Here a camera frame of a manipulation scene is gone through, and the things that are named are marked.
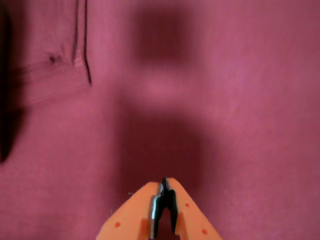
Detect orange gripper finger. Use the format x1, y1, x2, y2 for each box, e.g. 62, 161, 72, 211
96, 176, 167, 240
162, 176, 224, 240

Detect dark red trousers cloth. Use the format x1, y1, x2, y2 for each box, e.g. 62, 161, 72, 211
0, 0, 320, 240

